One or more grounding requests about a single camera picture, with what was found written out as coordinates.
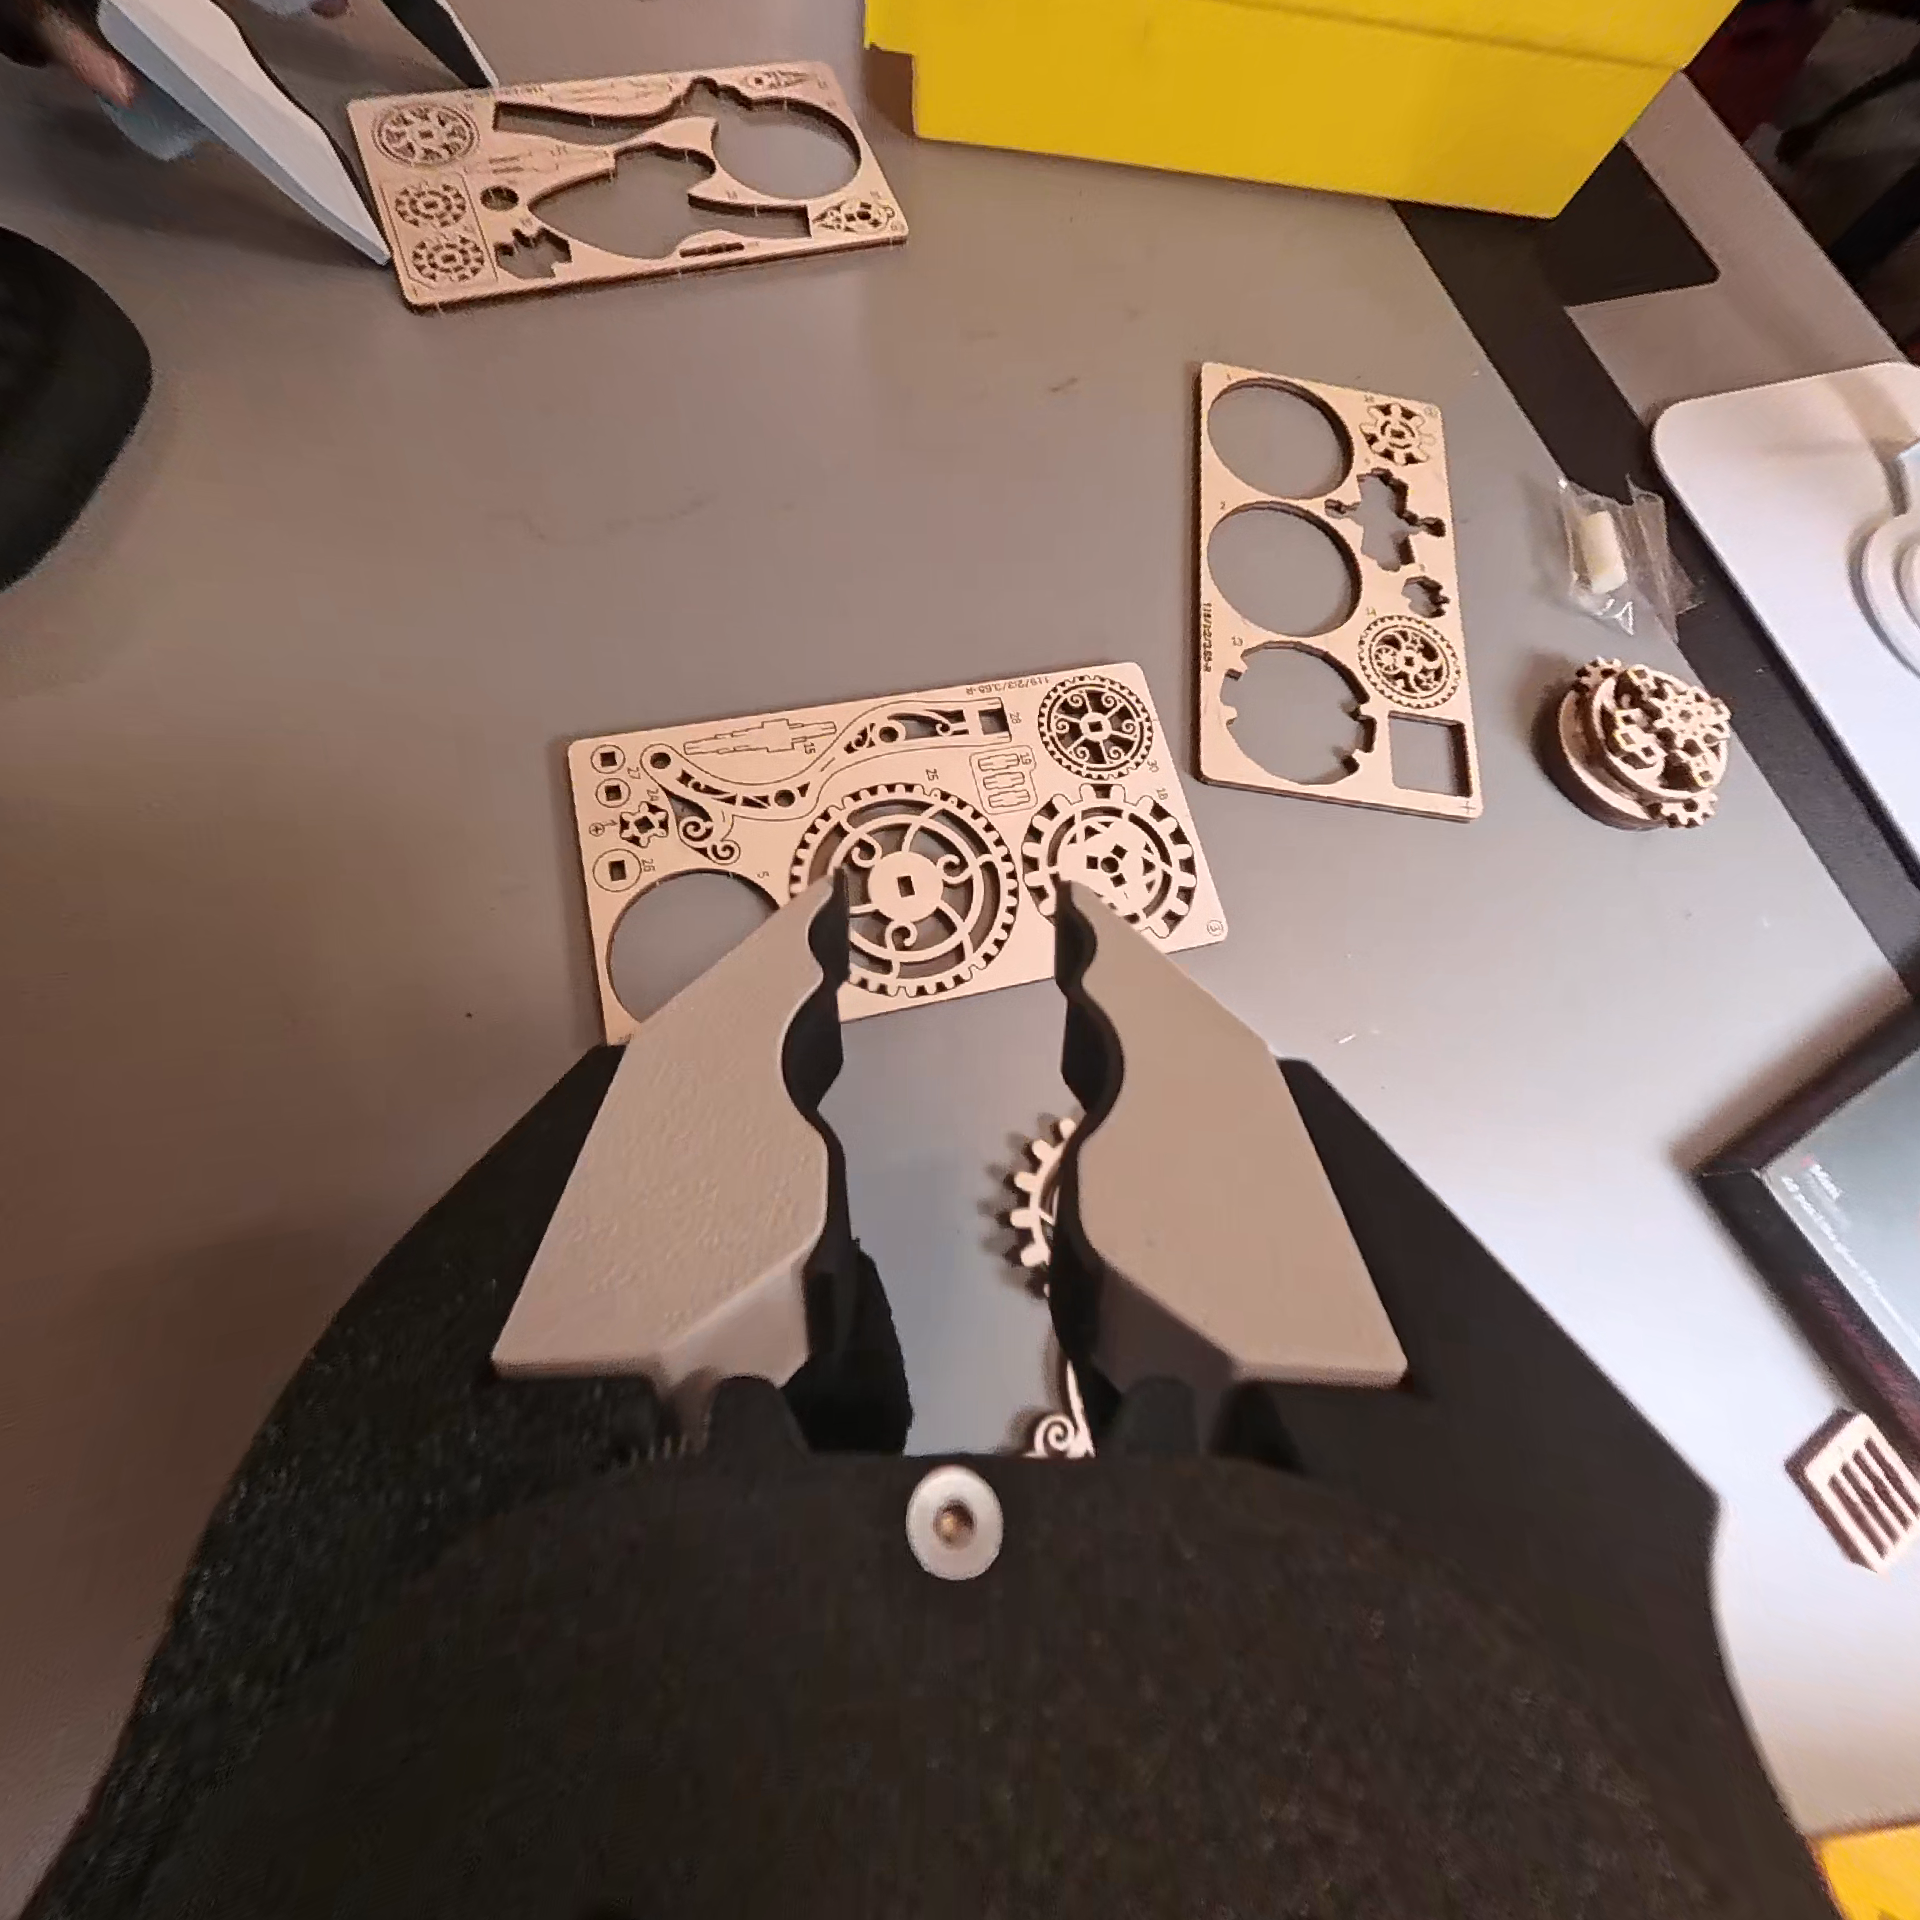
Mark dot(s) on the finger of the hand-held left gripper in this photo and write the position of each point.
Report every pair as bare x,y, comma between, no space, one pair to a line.
443,36
241,91

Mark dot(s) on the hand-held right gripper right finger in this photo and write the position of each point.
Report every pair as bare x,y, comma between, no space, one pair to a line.
1230,1202

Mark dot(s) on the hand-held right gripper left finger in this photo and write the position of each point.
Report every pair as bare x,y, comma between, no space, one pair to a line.
675,1187

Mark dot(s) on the wooden sheet with curved cutout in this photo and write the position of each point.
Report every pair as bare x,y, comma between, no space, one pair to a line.
391,166

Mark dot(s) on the wooden sheet with large gears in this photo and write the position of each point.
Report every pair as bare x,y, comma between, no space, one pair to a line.
757,757

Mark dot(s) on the wooden sheet with round holes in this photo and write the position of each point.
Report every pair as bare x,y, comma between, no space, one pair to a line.
1407,657

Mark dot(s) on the grey desk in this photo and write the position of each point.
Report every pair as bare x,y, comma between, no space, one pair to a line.
375,600

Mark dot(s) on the person's left hand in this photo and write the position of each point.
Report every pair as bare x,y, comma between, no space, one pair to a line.
83,52

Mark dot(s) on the black mesh office chair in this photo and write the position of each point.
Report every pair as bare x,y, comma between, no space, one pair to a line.
59,403

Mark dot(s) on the assembled wooden gear model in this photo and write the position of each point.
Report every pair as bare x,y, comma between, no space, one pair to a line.
1628,751

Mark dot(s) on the black puzzle box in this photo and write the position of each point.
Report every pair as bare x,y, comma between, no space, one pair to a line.
1844,1230

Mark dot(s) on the clear plastic bag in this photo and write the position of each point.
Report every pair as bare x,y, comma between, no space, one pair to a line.
1598,550

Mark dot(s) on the yellow plastic bin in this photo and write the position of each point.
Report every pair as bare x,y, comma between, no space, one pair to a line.
1274,104

